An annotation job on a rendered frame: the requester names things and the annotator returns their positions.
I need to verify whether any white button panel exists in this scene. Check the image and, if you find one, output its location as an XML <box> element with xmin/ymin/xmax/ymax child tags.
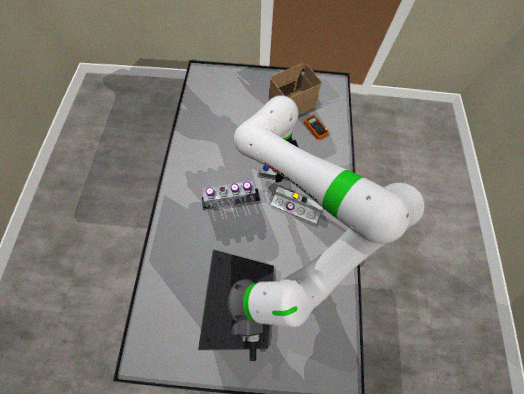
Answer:
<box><xmin>257</xmin><ymin>163</ymin><xmax>277</xmax><ymax>180</ymax></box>

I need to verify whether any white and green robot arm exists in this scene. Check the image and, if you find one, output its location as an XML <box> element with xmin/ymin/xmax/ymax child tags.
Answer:
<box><xmin>228</xmin><ymin>96</ymin><xmax>425</xmax><ymax>361</ymax></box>

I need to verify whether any orange multimeter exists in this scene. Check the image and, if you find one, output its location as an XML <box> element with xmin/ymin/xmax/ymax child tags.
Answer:
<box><xmin>304</xmin><ymin>115</ymin><xmax>329</xmax><ymax>140</ymax></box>

